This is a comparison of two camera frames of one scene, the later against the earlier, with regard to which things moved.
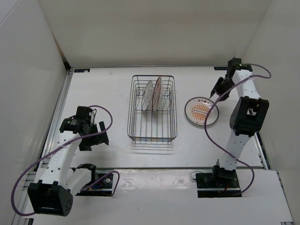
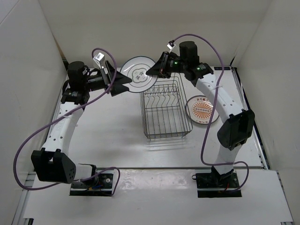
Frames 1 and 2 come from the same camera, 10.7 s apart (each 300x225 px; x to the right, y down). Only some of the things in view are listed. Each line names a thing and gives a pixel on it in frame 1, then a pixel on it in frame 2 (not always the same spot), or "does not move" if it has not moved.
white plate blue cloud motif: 148,96 -> 135,68
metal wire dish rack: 160,125 -> 165,109
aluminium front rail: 173,168 does not move
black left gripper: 99,138 -> 117,87
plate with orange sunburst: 197,109 does not move
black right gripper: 216,88 -> 159,68
